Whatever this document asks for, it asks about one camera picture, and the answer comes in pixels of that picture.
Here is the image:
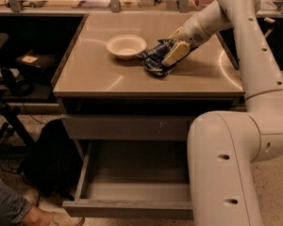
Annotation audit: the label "black stand frame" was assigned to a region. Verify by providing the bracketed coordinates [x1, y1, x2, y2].
[0, 101, 35, 154]

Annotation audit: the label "white paper bowl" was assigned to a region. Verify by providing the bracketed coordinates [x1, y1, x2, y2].
[107, 35, 147, 60]

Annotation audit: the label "open grey lower drawer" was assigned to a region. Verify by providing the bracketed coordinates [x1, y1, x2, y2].
[63, 140, 192, 219]

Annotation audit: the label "white handled stick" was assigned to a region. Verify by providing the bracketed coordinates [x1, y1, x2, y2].
[264, 17, 279, 38]

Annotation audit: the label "blue chip bag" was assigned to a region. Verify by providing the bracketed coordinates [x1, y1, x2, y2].
[137, 44, 176, 76]

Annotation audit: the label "black backpack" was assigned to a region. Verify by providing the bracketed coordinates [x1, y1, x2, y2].
[17, 119, 82, 201]

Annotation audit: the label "black box with label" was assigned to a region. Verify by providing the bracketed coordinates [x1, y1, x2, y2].
[15, 50, 58, 75]

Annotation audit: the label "grey drawer cabinet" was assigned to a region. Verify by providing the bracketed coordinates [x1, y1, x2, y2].
[50, 12, 246, 162]

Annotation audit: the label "black headphones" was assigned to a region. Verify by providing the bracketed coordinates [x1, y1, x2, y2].
[0, 68, 35, 97]

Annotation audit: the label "person leg in jeans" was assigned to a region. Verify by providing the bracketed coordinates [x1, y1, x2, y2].
[0, 173, 55, 226]

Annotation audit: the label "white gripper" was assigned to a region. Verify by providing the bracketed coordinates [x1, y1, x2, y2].
[158, 15, 210, 67]

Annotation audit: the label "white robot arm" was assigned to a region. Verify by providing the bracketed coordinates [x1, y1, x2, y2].
[161, 0, 283, 226]

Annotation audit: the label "closed grey upper drawer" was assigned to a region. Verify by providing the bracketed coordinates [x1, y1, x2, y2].
[62, 114, 194, 141]

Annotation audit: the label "beige shoe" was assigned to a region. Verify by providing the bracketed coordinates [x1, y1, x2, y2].
[23, 187, 86, 226]

